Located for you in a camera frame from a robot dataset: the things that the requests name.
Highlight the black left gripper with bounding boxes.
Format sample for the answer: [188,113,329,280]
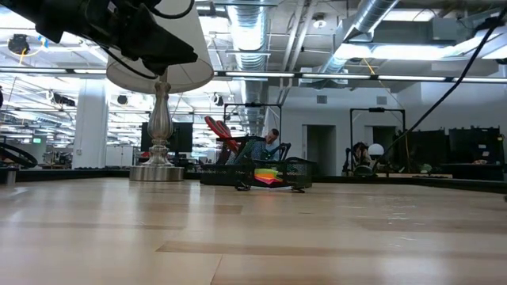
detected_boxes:
[35,0,199,78]

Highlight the red handled scissors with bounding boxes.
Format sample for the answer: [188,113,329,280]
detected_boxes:
[204,115,242,156]

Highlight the green sticky note pad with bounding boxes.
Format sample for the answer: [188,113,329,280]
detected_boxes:
[253,167,284,187]

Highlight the black mesh desk organizer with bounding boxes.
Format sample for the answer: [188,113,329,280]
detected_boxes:
[199,135,318,189]

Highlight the white shade table lamp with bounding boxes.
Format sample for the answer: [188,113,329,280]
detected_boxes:
[105,0,215,183]

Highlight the black computer monitor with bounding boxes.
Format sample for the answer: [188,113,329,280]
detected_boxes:
[140,121,194,154]

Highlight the person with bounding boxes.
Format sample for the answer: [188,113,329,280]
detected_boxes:
[253,127,283,162]

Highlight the black curved background object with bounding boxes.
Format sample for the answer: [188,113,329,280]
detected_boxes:
[0,141,40,169]

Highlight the white globe lamp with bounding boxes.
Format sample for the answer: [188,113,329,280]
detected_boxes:
[367,142,386,160]

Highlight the black background cabinets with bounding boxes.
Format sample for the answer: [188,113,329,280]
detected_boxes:
[395,125,506,181]

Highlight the black background station frame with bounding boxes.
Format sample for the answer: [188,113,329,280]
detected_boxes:
[223,101,284,139]
[349,107,407,175]

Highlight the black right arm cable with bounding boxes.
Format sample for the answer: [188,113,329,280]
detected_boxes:
[372,6,507,169]

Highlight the black aluminium table frame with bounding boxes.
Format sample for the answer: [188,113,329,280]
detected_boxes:
[0,168,507,195]

